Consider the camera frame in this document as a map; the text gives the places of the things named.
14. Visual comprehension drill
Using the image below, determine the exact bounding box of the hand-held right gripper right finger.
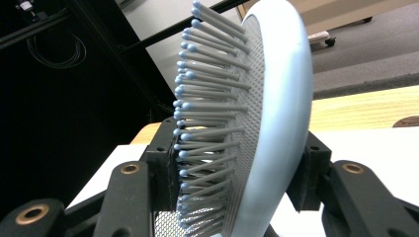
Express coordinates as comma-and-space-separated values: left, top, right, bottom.
286, 130, 419, 237

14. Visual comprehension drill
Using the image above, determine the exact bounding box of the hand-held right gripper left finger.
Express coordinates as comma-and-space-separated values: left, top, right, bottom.
93, 117, 181, 237

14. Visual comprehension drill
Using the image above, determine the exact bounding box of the light blue hairbrush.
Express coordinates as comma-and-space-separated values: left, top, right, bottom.
152, 0, 314, 237

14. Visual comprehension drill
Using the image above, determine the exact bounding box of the wooden desk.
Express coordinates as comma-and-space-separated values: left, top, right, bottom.
236, 0, 419, 36

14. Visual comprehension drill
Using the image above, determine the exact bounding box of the coiled black cable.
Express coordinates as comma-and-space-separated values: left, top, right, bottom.
26, 32, 88, 70

